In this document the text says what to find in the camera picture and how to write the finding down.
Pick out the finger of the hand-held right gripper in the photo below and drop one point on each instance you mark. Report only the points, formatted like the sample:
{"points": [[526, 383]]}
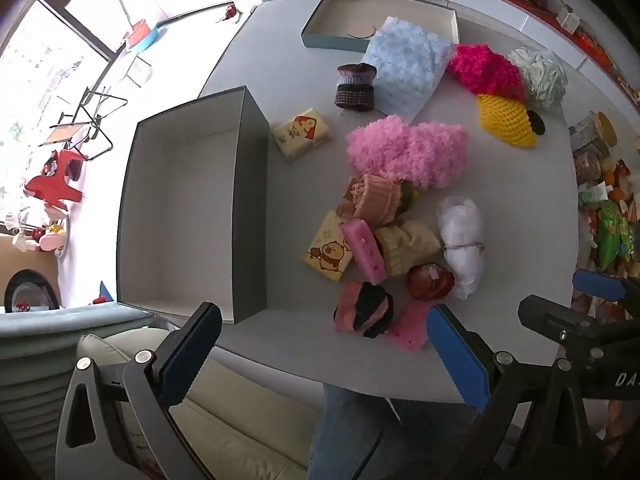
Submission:
{"points": [[600, 285], [545, 312]]}

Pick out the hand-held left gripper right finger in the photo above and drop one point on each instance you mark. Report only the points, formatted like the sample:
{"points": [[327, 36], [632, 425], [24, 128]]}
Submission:
{"points": [[460, 360]]}

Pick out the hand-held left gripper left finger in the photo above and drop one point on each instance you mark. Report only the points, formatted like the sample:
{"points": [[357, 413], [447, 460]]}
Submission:
{"points": [[192, 350]]}

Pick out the pink sponge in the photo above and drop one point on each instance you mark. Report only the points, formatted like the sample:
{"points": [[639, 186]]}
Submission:
{"points": [[365, 250], [410, 327]]}

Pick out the white cloth bundle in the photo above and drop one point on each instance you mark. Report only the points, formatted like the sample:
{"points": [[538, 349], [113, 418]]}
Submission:
{"points": [[462, 245]]}

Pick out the pink black sock roll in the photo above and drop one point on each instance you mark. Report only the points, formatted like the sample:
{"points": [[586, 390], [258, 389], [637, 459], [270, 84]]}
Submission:
{"points": [[365, 307]]}

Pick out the beige sock roll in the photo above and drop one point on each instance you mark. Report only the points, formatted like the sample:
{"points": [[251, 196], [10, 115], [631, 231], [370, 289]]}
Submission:
{"points": [[407, 245]]}

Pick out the large grey box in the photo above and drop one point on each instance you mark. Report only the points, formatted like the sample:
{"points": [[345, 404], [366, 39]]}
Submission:
{"points": [[190, 200]]}

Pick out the tissue pack bear print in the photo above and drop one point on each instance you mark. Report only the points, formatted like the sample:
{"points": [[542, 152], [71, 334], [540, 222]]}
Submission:
{"points": [[327, 252]]}

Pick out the yellow soft item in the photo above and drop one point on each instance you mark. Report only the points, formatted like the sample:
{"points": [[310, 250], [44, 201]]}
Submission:
{"points": [[411, 195]]}

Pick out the peach sock roll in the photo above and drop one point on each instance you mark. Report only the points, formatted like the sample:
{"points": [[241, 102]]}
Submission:
{"points": [[375, 200]]}

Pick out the light pink fluffy cloth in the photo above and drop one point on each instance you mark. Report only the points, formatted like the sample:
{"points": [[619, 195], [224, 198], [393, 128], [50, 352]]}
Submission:
{"points": [[407, 150]]}

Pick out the pile of snack packets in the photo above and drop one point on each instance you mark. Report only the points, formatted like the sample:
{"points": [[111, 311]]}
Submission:
{"points": [[610, 230]]}

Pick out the person's blue jeans leg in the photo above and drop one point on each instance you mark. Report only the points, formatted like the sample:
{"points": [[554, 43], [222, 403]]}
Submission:
{"points": [[360, 435]]}

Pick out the glass jar yellow lid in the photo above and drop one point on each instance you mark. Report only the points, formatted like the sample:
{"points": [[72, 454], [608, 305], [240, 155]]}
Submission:
{"points": [[595, 132]]}

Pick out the light blue ribbed cover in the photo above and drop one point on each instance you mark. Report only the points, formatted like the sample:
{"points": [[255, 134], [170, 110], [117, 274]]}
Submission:
{"points": [[40, 330]]}

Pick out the small black round item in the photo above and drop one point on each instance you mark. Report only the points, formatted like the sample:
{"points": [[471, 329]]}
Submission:
{"points": [[536, 122]]}

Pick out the black round plate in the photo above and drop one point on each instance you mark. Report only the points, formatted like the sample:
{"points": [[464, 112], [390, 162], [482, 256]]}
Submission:
{"points": [[25, 292]]}

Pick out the pink white toy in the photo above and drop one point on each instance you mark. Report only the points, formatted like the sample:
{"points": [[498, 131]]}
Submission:
{"points": [[45, 235]]}

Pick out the yellow foam net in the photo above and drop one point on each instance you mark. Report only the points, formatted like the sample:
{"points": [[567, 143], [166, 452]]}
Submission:
{"points": [[502, 120]]}

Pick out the cardboard box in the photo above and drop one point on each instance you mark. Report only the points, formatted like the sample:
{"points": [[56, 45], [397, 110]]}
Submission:
{"points": [[20, 257]]}

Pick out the white green bath pouf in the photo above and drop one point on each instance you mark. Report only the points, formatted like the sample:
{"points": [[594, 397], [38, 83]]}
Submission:
{"points": [[540, 75]]}

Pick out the red children's chair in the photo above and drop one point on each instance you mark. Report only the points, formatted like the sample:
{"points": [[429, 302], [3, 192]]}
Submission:
{"points": [[50, 180]]}

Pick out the hot pink fluffy cloth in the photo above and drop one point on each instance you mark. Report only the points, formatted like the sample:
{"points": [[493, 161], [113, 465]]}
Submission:
{"points": [[485, 72]]}

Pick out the tissue pack red print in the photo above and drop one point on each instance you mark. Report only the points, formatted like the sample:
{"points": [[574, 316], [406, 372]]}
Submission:
{"points": [[300, 132]]}

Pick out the black folding chair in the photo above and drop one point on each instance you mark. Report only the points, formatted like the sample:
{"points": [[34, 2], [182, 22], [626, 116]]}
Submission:
{"points": [[85, 120]]}

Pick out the light blue bumpy cloth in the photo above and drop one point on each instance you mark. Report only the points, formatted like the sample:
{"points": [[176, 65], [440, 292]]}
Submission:
{"points": [[405, 65]]}

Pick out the small white table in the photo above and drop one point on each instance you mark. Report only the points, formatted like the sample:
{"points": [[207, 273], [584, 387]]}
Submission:
{"points": [[135, 65]]}

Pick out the purple brown sock roll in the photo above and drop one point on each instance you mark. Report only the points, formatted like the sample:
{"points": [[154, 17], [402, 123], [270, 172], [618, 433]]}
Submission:
{"points": [[355, 87]]}

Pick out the red blue basin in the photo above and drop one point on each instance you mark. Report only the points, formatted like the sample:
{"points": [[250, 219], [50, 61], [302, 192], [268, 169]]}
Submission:
{"points": [[140, 32]]}

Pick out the round pink disc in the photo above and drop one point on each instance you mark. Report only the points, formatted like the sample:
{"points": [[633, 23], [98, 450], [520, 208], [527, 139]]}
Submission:
{"points": [[361, 30]]}

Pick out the small red toy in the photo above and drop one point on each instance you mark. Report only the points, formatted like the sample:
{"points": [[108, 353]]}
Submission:
{"points": [[230, 11]]}

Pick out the shallow teal box lid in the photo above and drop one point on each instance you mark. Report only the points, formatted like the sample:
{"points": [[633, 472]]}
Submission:
{"points": [[340, 15]]}

